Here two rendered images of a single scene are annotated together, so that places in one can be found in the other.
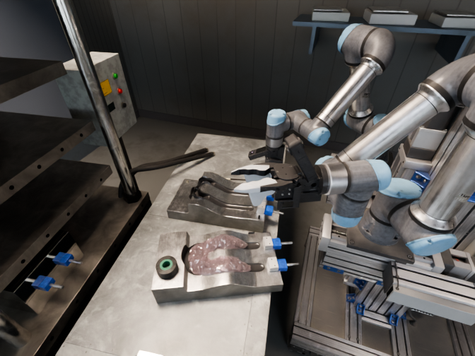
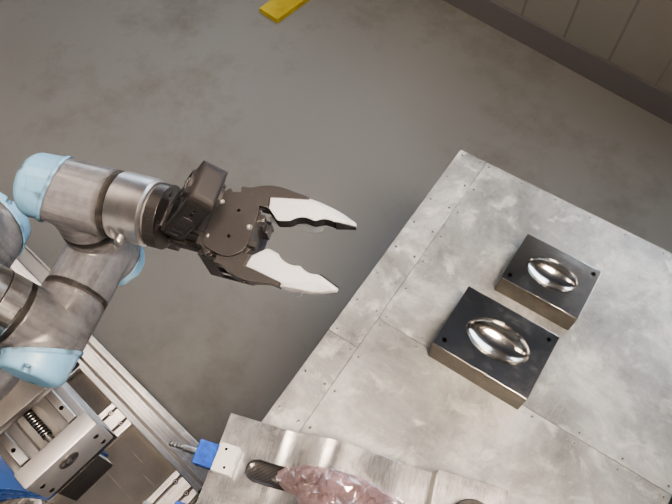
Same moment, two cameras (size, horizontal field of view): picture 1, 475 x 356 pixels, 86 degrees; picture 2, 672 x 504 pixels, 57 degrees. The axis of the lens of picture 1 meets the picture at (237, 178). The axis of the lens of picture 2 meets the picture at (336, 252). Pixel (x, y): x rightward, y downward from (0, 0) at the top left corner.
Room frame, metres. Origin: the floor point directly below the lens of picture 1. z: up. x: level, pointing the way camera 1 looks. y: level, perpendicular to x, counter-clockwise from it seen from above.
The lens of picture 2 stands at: (0.73, 0.12, 1.99)
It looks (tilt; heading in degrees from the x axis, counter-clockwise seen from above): 60 degrees down; 202
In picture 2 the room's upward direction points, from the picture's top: straight up
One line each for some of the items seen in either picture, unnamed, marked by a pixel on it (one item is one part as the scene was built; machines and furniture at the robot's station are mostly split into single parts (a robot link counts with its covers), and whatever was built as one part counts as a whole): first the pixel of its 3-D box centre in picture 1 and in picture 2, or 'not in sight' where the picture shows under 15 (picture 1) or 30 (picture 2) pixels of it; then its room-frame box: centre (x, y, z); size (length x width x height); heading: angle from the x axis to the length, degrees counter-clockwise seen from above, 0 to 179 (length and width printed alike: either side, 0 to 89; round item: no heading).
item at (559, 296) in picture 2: not in sight; (547, 281); (0.00, 0.30, 0.83); 0.17 x 0.13 x 0.06; 79
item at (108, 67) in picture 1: (127, 176); not in sight; (1.33, 0.74, 0.73); 0.30 x 0.22 x 1.47; 169
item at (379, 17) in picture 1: (389, 15); not in sight; (2.36, -1.18, 1.53); 0.35 x 0.34 x 0.09; 71
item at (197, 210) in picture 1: (220, 198); not in sight; (0.98, 0.09, 0.87); 0.50 x 0.26 x 0.14; 79
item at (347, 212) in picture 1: (346, 200); (99, 253); (0.49, -0.29, 1.33); 0.11 x 0.08 x 0.11; 7
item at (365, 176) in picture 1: (361, 176); (76, 195); (0.48, -0.30, 1.43); 0.11 x 0.08 x 0.09; 97
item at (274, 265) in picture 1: (283, 265); (202, 453); (0.60, -0.19, 0.85); 0.13 x 0.05 x 0.05; 96
